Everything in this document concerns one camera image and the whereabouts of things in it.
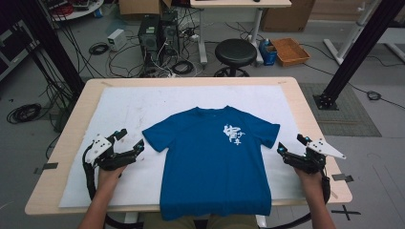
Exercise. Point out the white power supply box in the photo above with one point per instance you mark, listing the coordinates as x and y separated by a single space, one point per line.
116 38

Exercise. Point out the black round stool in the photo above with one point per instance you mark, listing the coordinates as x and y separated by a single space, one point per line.
235 52

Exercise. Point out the black frame post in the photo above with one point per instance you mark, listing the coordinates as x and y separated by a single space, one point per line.
47 41
359 54

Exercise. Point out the black computer tower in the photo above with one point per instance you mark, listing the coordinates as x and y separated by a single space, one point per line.
170 33
149 38

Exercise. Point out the person's khaki trousers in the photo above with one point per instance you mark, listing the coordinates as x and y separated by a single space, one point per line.
153 222

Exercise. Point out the white metal stand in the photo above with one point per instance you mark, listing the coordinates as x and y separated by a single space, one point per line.
350 35

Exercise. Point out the person's right hand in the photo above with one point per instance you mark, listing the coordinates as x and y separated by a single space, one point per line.
307 183

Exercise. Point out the round white table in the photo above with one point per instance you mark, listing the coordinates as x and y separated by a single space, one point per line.
79 11

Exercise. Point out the black tape strip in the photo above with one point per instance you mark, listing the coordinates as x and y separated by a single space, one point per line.
342 177
47 167

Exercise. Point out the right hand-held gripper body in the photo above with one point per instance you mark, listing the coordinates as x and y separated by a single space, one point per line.
310 159

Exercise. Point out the brown cardboard tray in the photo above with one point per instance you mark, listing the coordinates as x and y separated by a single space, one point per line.
289 51

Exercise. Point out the white felt mat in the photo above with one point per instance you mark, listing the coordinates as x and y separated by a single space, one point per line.
127 111

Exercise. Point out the large brown cardboard box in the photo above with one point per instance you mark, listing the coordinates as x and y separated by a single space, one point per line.
286 16

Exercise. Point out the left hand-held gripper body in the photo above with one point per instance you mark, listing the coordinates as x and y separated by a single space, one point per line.
106 159

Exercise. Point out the white desk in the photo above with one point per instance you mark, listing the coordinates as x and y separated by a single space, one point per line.
238 3

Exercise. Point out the grey floor mat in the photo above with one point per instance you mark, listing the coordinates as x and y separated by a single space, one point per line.
344 111

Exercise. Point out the blue box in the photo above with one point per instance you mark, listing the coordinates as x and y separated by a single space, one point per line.
268 52

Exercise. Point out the person's left hand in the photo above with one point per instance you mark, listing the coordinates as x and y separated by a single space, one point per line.
108 179

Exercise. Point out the blue t-shirt with white print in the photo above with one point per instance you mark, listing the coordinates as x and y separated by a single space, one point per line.
213 159

